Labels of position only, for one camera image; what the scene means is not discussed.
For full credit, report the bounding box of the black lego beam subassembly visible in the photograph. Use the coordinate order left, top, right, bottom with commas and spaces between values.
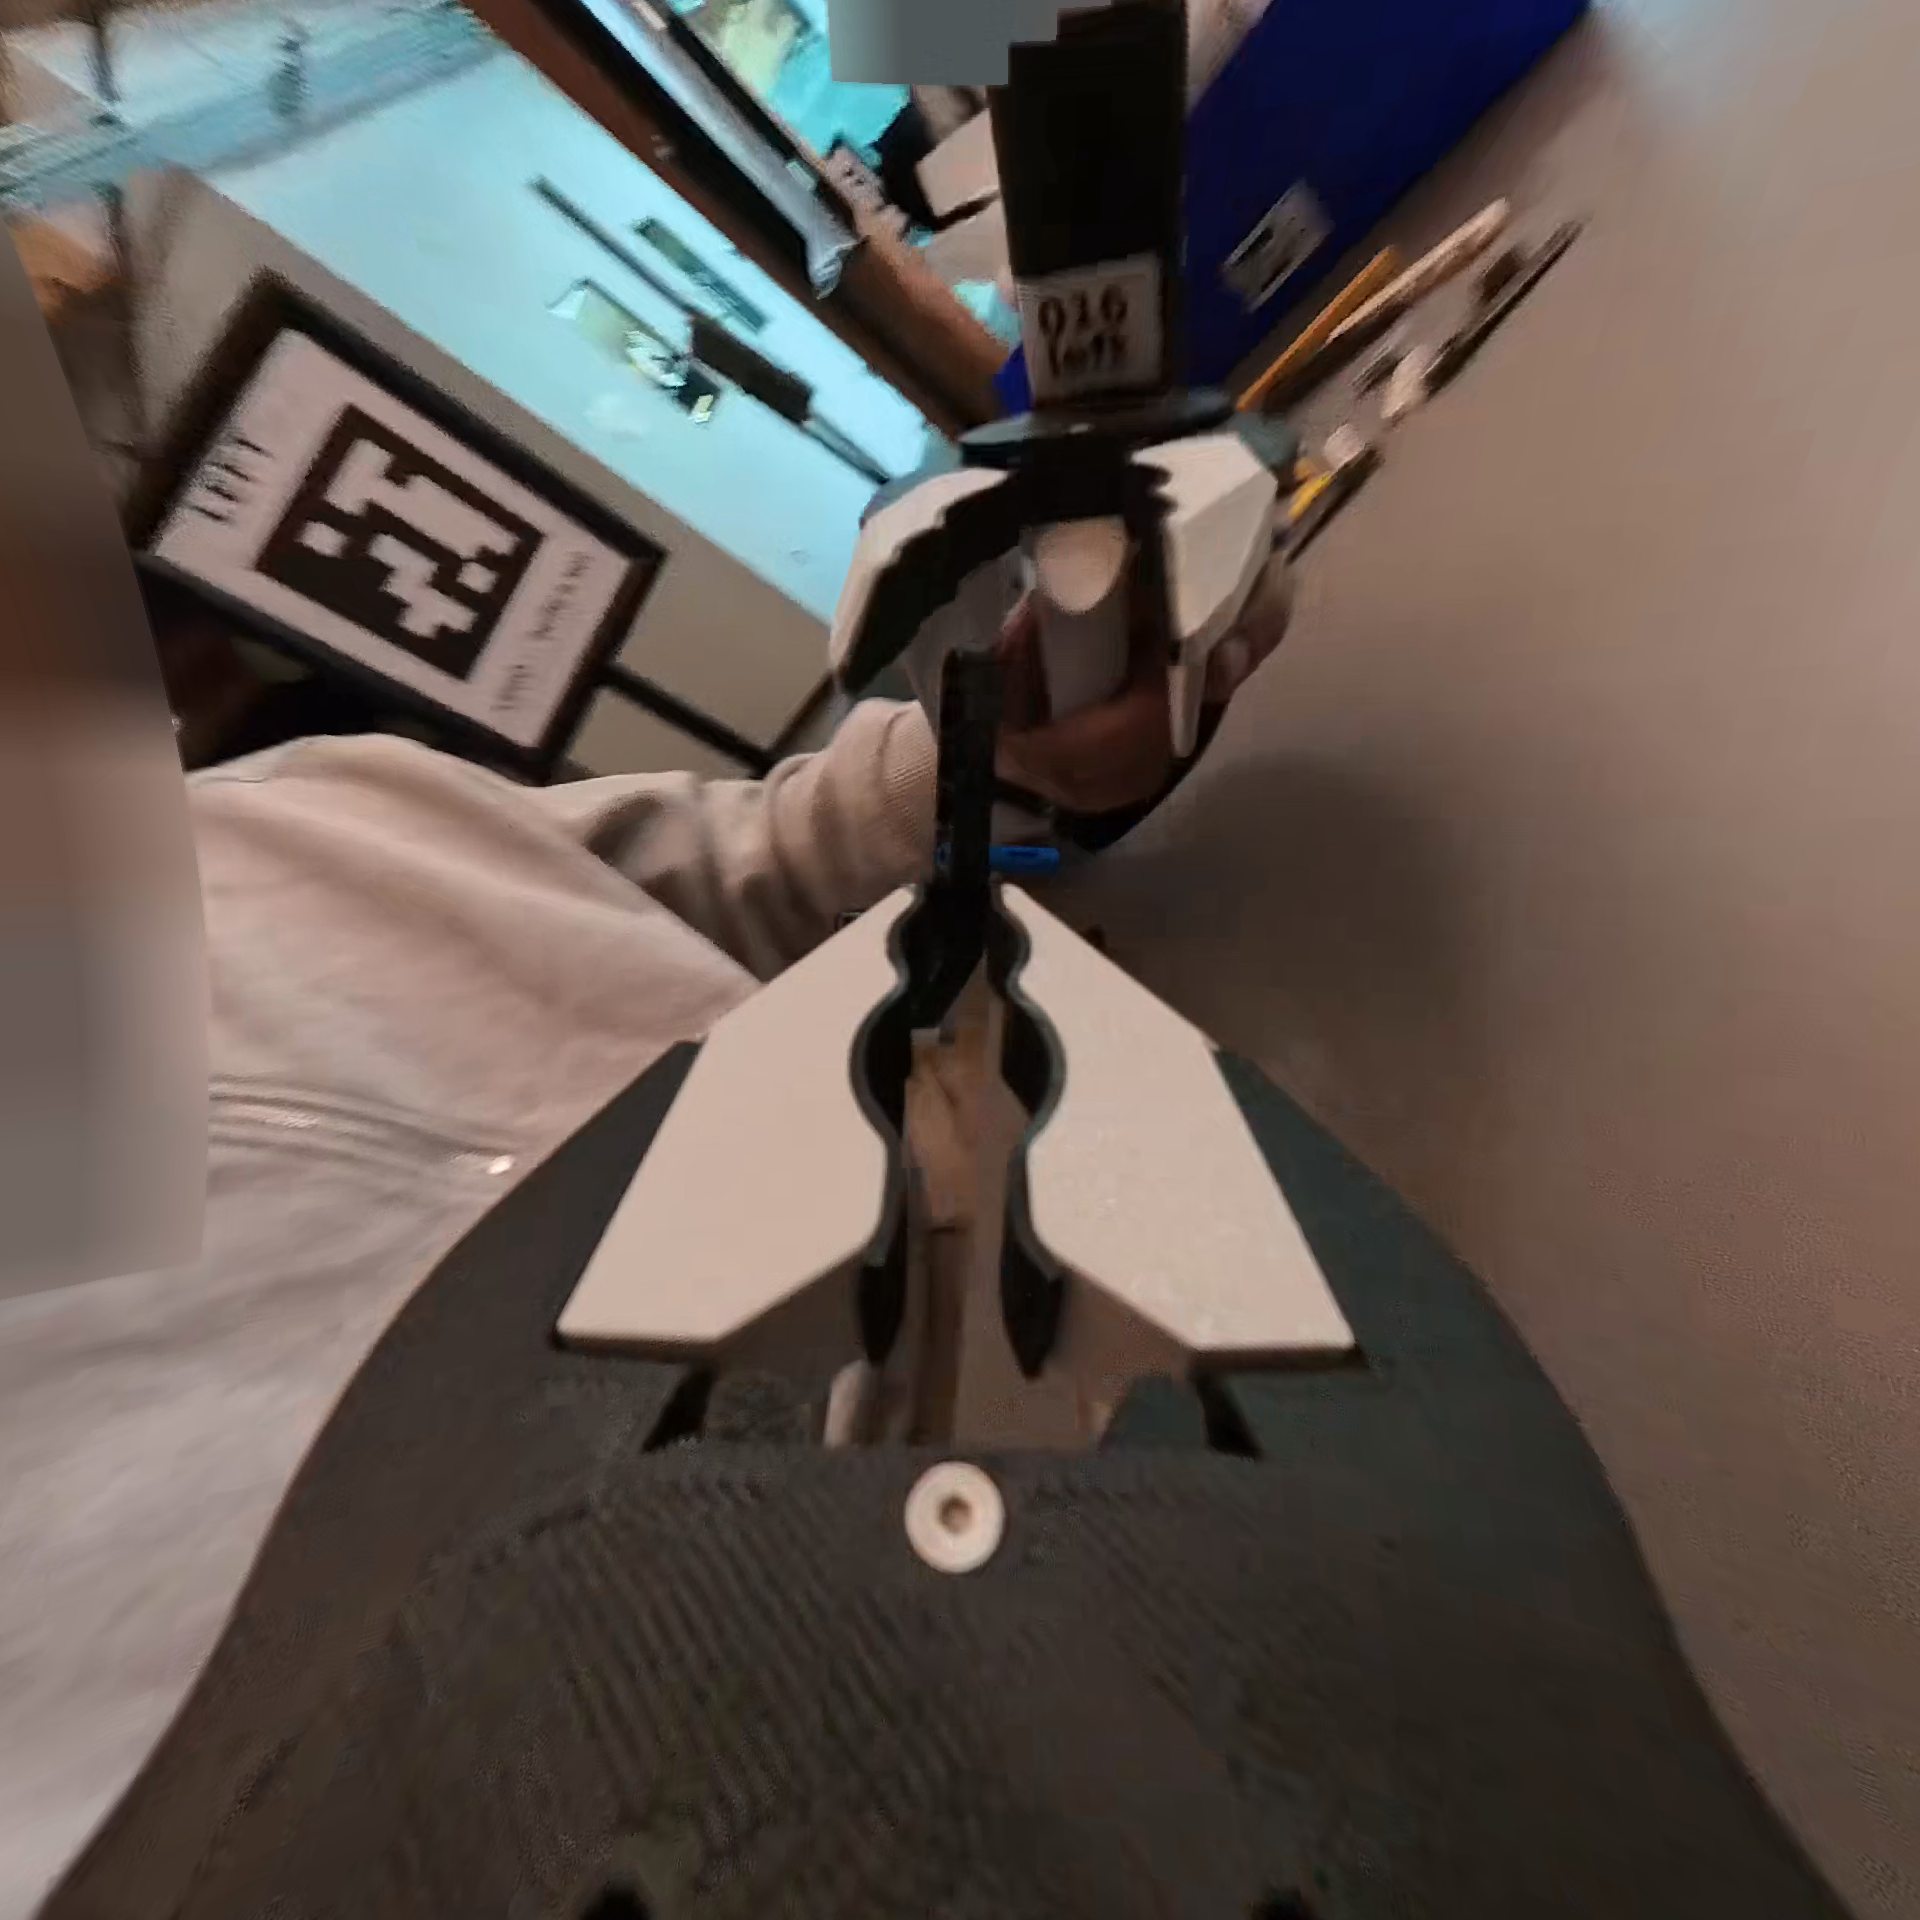
898, 645, 1069, 1046

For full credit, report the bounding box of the person's left hand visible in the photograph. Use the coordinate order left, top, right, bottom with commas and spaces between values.
991, 562, 1295, 818

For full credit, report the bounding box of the framed black white marker board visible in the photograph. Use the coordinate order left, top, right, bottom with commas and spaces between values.
131, 270, 671, 755

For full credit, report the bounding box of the pile of loose lego pieces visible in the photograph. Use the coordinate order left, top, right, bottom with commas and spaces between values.
1229, 196, 1591, 567

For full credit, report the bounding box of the blue box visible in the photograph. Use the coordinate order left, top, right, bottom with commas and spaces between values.
1178, 0, 1591, 404

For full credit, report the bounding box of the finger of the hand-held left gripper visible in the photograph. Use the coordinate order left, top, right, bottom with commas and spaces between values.
1146, 443, 1295, 759
830, 467, 1024, 699

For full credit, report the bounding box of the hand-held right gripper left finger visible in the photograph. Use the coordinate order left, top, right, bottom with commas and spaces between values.
557, 880, 918, 1347

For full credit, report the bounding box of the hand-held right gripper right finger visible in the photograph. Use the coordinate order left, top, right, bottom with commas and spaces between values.
982, 880, 1362, 1368

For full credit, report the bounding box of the person's left forearm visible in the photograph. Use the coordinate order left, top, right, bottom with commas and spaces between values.
577, 696, 1021, 980

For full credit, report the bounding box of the wooden window frame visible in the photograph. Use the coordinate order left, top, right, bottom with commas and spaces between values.
466, 0, 1011, 438

